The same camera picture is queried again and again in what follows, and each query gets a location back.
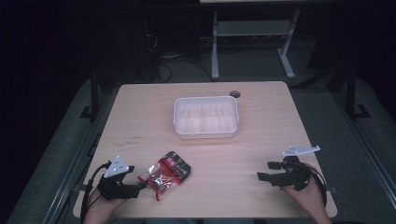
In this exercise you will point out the person's left hand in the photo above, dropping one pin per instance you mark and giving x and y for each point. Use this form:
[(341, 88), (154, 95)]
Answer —
[(101, 207)]

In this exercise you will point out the white plastic container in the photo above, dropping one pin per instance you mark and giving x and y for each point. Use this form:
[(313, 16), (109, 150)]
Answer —
[(206, 116)]

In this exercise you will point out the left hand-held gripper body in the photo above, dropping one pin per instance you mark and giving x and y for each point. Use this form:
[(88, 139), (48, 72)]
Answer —
[(115, 186)]

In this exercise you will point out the white metal desk frame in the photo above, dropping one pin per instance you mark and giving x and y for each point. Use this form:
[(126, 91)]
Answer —
[(252, 29)]

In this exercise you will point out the black metal stand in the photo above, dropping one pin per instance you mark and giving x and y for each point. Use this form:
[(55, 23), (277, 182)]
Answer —
[(92, 99), (353, 93)]

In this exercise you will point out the red and black snack packet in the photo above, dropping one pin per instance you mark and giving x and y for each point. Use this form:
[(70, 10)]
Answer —
[(166, 175)]

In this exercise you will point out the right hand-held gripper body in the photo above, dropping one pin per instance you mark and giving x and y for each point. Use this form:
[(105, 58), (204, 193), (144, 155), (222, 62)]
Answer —
[(292, 174)]

